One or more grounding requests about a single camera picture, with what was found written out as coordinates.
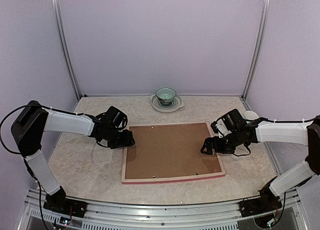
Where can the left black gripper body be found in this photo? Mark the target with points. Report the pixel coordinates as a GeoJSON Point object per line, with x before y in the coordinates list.
{"type": "Point", "coordinates": [118, 141]}

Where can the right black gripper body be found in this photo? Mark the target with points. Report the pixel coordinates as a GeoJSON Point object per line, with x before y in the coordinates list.
{"type": "Point", "coordinates": [228, 146]}

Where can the pink wooden picture frame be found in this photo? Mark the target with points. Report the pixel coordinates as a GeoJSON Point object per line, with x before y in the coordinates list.
{"type": "Point", "coordinates": [175, 178]}

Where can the brown backing board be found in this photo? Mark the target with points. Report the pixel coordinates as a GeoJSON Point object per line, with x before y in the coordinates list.
{"type": "Point", "coordinates": [172, 150]}

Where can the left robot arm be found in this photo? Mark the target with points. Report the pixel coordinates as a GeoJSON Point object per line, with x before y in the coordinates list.
{"type": "Point", "coordinates": [109, 129]}

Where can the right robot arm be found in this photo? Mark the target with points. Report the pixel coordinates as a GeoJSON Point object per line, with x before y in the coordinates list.
{"type": "Point", "coordinates": [240, 131]}

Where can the light blue mug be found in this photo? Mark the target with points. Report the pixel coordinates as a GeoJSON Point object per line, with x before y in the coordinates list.
{"type": "Point", "coordinates": [251, 115]}

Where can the striped ceramic plate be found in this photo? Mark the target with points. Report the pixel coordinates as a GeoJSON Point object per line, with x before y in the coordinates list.
{"type": "Point", "coordinates": [175, 105]}

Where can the green ceramic bowl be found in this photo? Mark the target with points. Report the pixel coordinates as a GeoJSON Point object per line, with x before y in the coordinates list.
{"type": "Point", "coordinates": [165, 96]}

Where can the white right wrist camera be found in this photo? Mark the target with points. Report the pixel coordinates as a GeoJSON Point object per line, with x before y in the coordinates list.
{"type": "Point", "coordinates": [219, 128]}

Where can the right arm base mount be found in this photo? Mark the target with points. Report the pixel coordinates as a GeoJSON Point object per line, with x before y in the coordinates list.
{"type": "Point", "coordinates": [266, 202]}

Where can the aluminium front rail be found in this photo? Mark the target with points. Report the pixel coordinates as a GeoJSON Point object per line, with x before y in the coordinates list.
{"type": "Point", "coordinates": [213, 216]}

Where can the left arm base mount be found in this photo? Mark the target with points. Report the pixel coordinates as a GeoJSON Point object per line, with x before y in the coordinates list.
{"type": "Point", "coordinates": [59, 203]}

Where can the right aluminium corner post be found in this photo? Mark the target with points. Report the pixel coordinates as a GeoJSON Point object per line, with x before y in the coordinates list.
{"type": "Point", "coordinates": [257, 48]}

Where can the aluminium corner post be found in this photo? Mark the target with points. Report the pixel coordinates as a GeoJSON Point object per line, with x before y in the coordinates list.
{"type": "Point", "coordinates": [65, 49]}
{"type": "Point", "coordinates": [257, 48]}

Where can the left aluminium corner post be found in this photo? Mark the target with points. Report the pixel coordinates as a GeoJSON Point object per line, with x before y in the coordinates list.
{"type": "Point", "coordinates": [65, 49]}

